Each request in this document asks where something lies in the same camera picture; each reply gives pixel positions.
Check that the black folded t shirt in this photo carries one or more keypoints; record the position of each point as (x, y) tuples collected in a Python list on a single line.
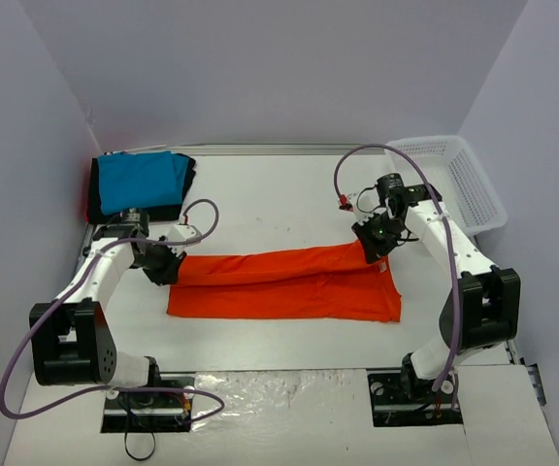
[(94, 216)]

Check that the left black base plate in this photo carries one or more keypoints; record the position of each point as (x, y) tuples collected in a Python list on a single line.
[(145, 413)]

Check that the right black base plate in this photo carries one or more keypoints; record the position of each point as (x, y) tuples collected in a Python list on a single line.
[(392, 407)]

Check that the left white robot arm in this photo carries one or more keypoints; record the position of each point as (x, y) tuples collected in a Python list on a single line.
[(75, 345)]

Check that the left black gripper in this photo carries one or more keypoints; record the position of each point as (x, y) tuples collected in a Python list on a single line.
[(166, 267)]

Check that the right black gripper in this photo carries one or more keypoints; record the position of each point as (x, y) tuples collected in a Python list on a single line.
[(372, 241)]

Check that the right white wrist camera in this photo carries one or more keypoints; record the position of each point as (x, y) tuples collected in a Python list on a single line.
[(363, 205)]

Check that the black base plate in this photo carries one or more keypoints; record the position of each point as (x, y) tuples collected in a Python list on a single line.
[(145, 413), (392, 407)]

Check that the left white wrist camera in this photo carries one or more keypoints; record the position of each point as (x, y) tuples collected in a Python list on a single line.
[(183, 235)]

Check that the white plastic basket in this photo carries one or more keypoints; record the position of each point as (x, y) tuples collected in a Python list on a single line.
[(453, 169)]

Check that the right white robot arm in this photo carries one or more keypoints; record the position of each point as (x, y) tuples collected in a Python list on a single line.
[(482, 307)]

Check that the orange t shirt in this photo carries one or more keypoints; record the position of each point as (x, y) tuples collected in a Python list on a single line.
[(322, 282)]

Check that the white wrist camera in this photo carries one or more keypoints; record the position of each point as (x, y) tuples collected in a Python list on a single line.
[(183, 235), (363, 205)]

